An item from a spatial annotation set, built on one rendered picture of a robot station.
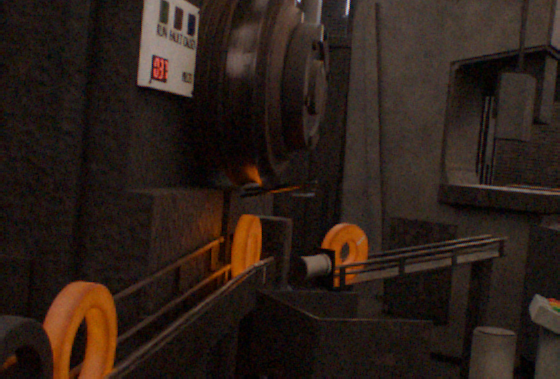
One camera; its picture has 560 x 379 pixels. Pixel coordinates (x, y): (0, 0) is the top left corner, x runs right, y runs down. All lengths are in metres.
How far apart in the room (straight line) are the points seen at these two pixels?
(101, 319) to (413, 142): 3.57
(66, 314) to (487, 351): 1.67
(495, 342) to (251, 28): 1.20
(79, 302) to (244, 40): 0.85
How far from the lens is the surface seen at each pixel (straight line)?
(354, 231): 2.59
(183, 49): 1.88
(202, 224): 1.98
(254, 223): 2.11
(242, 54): 1.92
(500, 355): 2.70
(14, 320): 1.11
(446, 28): 4.79
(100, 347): 1.36
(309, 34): 2.03
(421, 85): 4.79
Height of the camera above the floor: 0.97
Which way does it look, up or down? 3 degrees down
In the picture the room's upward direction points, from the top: 5 degrees clockwise
